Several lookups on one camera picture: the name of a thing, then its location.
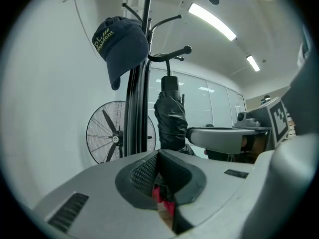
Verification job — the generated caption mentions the navy baseball cap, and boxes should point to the navy baseball cap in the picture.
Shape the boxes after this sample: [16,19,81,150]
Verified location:
[92,16,150,91]

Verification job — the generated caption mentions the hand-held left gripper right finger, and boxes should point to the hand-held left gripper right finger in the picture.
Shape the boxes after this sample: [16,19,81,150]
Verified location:
[158,148,207,235]

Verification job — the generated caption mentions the short ceiling light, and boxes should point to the short ceiling light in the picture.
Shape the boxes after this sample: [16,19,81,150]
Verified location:
[246,55,261,72]

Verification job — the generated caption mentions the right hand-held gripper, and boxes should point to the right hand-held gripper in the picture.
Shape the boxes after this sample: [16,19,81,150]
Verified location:
[186,97,291,153]

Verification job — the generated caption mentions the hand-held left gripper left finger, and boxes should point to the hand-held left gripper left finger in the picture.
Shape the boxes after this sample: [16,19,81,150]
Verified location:
[115,149,160,210]

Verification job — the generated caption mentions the frosted glass partition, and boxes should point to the frosted glass partition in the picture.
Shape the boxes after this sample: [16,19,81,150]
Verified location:
[147,67,246,151]

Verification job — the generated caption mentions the person's right hand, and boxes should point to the person's right hand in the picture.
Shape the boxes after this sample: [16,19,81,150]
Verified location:
[240,135,268,156]

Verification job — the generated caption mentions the long ceiling light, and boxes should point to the long ceiling light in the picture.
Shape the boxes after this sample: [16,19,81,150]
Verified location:
[188,2,237,41]

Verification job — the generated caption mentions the black metal coat rack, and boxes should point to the black metal coat rack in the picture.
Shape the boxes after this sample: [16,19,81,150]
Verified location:
[122,0,192,158]

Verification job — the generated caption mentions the thin white wall conduit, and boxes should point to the thin white wall conduit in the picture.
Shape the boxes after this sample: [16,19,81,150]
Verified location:
[62,0,100,58]

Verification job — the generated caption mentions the black standing fan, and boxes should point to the black standing fan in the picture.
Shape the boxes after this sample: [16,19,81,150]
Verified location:
[86,100,157,164]

